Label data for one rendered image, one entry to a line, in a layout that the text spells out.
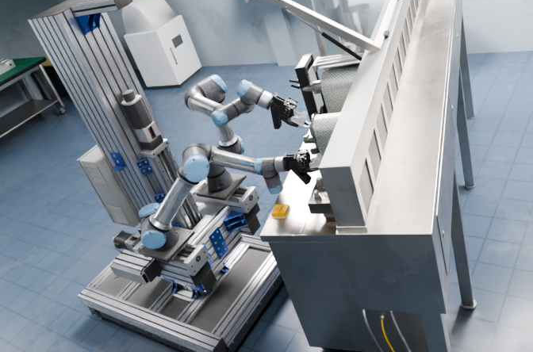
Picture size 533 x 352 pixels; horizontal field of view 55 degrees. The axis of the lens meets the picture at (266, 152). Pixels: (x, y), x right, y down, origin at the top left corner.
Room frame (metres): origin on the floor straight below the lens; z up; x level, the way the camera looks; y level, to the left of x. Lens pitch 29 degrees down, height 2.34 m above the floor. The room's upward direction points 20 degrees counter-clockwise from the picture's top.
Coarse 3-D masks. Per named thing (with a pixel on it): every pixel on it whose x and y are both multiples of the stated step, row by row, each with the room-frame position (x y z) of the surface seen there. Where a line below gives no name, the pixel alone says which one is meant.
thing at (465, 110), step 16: (464, 32) 3.54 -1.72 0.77; (464, 48) 3.55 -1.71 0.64; (464, 64) 3.55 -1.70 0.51; (464, 80) 3.56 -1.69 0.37; (464, 96) 3.57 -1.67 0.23; (464, 112) 2.73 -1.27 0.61; (464, 128) 2.73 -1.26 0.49; (464, 144) 2.74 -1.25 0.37; (464, 160) 2.75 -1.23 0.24; (464, 176) 2.75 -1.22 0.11; (464, 240) 1.81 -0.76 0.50; (464, 256) 1.81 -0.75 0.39; (464, 272) 1.82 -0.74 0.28; (464, 288) 1.82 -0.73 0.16; (464, 304) 1.83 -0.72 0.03; (432, 320) 1.03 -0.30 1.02; (432, 336) 1.04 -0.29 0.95; (448, 336) 1.07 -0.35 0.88
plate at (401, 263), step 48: (432, 0) 2.56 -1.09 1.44; (432, 48) 1.99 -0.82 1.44; (432, 96) 1.60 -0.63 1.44; (432, 144) 1.31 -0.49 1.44; (384, 192) 1.17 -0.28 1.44; (432, 192) 1.09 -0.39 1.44; (384, 240) 1.00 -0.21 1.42; (432, 240) 0.94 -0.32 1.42; (384, 288) 1.02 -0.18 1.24; (432, 288) 0.96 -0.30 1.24
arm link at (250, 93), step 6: (240, 84) 2.12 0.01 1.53; (246, 84) 2.12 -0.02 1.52; (252, 84) 2.13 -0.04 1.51; (240, 90) 2.11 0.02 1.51; (246, 90) 2.10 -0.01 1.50; (252, 90) 2.10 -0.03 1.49; (258, 90) 2.10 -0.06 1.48; (240, 96) 2.12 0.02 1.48; (246, 96) 2.10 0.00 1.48; (252, 96) 2.09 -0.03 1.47; (258, 96) 2.08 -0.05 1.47; (246, 102) 2.13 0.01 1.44; (252, 102) 2.11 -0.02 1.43
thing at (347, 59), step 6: (342, 54) 2.24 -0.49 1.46; (348, 54) 2.22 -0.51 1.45; (360, 54) 2.16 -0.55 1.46; (318, 60) 2.28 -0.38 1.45; (324, 60) 2.24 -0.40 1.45; (330, 60) 2.22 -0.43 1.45; (336, 60) 2.21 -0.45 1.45; (342, 60) 2.17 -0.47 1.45; (348, 60) 2.15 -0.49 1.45; (354, 60) 2.14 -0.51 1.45; (318, 66) 2.22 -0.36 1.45; (324, 66) 2.22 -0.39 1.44; (330, 66) 2.20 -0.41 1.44; (336, 66) 2.17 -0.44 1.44
